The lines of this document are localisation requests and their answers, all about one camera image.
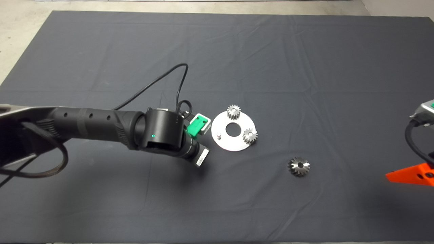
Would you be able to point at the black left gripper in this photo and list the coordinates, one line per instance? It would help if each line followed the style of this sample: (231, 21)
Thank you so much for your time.
(200, 156)

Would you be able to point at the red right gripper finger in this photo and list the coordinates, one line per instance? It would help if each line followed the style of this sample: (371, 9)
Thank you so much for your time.
(413, 174)

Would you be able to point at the larger steel gear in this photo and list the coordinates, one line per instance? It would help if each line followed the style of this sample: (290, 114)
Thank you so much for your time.
(298, 166)

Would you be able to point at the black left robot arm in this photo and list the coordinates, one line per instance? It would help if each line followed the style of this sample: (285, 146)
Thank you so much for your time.
(101, 127)

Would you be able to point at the small steel gear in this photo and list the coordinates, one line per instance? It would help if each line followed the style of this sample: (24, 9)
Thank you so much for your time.
(250, 136)
(233, 112)

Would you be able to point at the round metal plate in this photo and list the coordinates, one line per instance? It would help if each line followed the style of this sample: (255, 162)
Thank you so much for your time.
(229, 142)

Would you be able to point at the dark grey table cloth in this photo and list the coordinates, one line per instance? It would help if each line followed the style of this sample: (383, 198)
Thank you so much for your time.
(217, 51)

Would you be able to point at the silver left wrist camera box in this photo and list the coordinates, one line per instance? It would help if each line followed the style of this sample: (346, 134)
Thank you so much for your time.
(206, 128)

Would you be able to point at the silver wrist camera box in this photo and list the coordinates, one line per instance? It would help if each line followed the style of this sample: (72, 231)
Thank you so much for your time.
(422, 111)
(206, 128)

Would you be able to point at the green left camera mount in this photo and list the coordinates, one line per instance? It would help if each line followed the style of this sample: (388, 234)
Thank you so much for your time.
(196, 125)

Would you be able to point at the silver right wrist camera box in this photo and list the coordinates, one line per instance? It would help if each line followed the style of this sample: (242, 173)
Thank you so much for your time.
(422, 111)

